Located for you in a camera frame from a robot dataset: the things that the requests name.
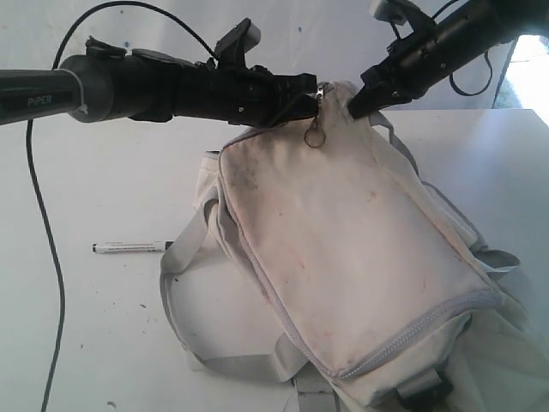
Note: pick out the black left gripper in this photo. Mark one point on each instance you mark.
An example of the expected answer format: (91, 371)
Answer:
(252, 97)

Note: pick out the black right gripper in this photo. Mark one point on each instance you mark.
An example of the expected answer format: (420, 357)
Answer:
(414, 64)

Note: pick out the white canvas zipper bag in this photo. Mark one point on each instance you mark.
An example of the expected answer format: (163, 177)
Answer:
(317, 255)

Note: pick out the white marker black cap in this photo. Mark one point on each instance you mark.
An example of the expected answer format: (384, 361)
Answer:
(128, 247)

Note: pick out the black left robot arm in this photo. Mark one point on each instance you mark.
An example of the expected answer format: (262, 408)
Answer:
(108, 83)

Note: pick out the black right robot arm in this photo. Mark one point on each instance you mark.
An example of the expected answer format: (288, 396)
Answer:
(482, 24)

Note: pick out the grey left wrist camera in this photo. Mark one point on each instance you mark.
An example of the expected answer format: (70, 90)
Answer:
(231, 48)

